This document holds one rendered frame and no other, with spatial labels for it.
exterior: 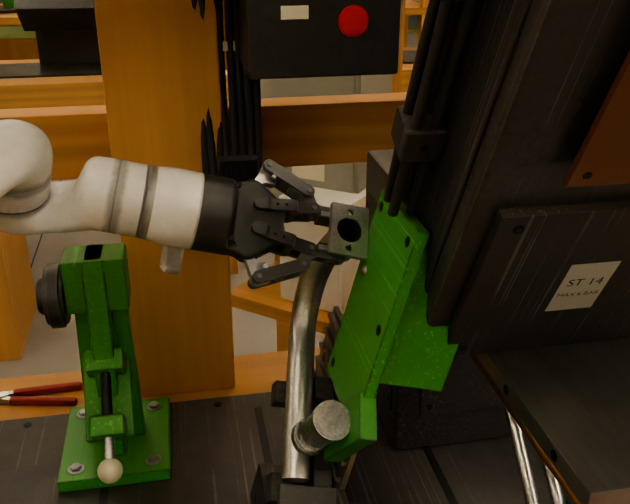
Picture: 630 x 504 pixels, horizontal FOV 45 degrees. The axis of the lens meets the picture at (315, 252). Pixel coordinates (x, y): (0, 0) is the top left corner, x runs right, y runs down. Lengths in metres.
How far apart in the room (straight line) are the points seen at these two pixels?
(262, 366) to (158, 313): 0.21
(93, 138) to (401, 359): 0.55
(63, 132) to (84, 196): 0.37
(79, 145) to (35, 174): 0.38
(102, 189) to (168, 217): 0.06
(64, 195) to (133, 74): 0.25
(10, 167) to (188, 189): 0.15
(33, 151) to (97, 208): 0.07
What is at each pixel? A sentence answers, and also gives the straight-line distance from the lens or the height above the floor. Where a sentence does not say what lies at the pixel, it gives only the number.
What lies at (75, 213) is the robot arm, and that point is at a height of 1.27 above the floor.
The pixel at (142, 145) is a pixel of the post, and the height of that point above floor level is 1.25.
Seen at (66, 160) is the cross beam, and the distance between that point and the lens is 1.08.
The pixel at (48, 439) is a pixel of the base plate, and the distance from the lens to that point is 1.06.
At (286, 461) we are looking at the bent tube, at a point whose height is 1.00.
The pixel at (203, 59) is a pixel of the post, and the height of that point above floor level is 1.36.
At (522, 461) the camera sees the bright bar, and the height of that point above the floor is 1.05.
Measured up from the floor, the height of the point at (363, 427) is 1.09.
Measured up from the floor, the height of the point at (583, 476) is 1.13.
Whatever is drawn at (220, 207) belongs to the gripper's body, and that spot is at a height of 1.27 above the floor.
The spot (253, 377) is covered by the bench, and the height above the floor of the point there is 0.88.
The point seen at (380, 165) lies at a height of 1.24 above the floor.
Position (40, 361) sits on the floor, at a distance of 3.01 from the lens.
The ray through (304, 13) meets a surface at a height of 1.42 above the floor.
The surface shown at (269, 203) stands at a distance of 0.74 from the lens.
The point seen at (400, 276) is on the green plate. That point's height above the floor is 1.23.
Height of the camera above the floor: 1.52
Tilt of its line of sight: 24 degrees down
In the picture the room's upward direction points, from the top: straight up
